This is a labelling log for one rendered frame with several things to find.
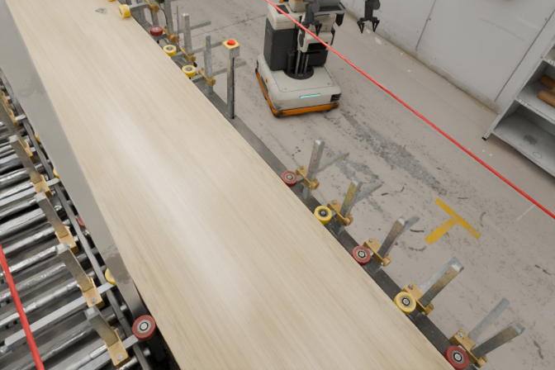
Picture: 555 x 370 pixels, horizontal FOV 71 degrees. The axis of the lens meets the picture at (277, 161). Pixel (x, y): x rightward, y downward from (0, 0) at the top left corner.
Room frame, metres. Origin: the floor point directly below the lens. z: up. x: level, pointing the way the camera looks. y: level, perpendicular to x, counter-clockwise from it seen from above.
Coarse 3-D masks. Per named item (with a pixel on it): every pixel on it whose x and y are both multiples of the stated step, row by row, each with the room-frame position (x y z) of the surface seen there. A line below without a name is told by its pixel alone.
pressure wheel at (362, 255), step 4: (356, 248) 0.86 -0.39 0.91; (360, 248) 0.87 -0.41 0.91; (364, 248) 0.87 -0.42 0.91; (352, 252) 0.85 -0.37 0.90; (356, 252) 0.85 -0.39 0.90; (360, 252) 0.85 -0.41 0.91; (364, 252) 0.85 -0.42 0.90; (368, 252) 0.85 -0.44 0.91; (352, 256) 0.83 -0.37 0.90; (356, 256) 0.83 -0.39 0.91; (360, 256) 0.83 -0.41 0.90; (364, 256) 0.83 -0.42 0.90; (368, 256) 0.83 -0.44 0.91; (356, 260) 0.81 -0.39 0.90; (360, 260) 0.81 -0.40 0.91; (364, 260) 0.81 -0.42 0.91; (368, 260) 0.81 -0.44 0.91; (360, 264) 0.80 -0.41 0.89; (364, 264) 0.80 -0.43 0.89
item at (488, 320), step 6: (504, 300) 0.75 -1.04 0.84; (498, 306) 0.72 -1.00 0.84; (504, 306) 0.72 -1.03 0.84; (492, 312) 0.69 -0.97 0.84; (498, 312) 0.70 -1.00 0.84; (486, 318) 0.66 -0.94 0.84; (492, 318) 0.67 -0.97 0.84; (480, 324) 0.64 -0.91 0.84; (486, 324) 0.64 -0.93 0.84; (474, 330) 0.61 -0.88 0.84; (480, 330) 0.61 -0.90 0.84; (474, 336) 0.58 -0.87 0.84; (462, 348) 0.53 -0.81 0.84
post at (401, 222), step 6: (402, 216) 0.90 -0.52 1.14; (396, 222) 0.88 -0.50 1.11; (402, 222) 0.87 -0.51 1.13; (408, 222) 0.88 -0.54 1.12; (396, 228) 0.87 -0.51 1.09; (402, 228) 0.87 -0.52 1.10; (390, 234) 0.88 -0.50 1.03; (396, 234) 0.87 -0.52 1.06; (384, 240) 0.89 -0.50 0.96; (390, 240) 0.87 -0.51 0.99; (384, 246) 0.88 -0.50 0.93; (390, 246) 0.86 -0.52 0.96; (378, 252) 0.88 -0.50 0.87; (384, 252) 0.87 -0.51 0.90; (372, 264) 0.88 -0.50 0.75; (378, 264) 0.86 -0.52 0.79
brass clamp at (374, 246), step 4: (376, 240) 0.95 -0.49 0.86; (364, 244) 0.93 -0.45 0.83; (368, 244) 0.92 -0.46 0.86; (372, 244) 0.92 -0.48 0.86; (376, 244) 0.93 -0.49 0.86; (380, 244) 0.93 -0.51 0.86; (368, 248) 0.91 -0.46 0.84; (372, 248) 0.91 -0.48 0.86; (376, 248) 0.91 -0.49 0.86; (376, 252) 0.89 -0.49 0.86; (372, 256) 0.89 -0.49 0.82; (376, 256) 0.88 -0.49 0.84; (380, 256) 0.87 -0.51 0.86; (388, 256) 0.88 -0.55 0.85; (376, 260) 0.87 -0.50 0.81; (380, 260) 0.86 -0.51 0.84; (384, 260) 0.86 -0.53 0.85; (388, 260) 0.86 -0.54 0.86; (380, 264) 0.85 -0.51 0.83; (384, 264) 0.84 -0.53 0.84
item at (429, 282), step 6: (456, 258) 0.94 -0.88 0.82; (444, 264) 0.90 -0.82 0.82; (450, 264) 0.90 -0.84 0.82; (438, 270) 0.86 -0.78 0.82; (444, 270) 0.87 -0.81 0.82; (432, 276) 0.83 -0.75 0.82; (438, 276) 0.83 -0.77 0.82; (426, 282) 0.79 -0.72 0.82; (432, 282) 0.80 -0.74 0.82; (420, 288) 0.76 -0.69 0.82; (426, 288) 0.77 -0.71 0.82
